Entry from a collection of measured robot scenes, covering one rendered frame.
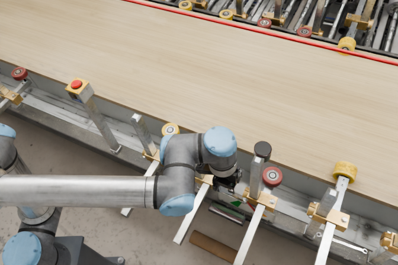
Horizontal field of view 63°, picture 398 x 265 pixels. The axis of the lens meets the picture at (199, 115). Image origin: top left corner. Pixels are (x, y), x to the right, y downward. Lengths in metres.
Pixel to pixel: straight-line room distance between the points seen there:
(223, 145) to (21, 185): 0.54
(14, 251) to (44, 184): 0.65
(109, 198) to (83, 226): 1.57
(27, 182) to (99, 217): 1.50
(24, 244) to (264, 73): 1.30
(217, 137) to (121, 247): 1.54
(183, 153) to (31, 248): 0.84
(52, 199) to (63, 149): 1.89
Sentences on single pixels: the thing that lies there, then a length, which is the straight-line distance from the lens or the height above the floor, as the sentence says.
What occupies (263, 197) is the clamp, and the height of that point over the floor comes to 0.87.
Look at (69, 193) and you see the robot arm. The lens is 0.93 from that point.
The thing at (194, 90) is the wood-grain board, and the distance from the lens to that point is 1.64.
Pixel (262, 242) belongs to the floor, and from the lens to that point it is 2.22.
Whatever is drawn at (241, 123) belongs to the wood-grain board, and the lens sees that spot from 1.51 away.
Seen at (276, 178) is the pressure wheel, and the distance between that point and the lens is 1.38.
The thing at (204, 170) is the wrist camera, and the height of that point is 1.14.
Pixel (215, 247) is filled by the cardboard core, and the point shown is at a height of 0.08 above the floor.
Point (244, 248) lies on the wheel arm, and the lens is 1.33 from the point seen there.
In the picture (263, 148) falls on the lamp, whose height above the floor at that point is 1.17.
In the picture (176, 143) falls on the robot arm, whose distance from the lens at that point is 0.93.
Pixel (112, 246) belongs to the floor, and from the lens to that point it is 2.35.
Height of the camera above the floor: 2.15
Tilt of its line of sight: 54 degrees down
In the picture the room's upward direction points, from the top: 10 degrees counter-clockwise
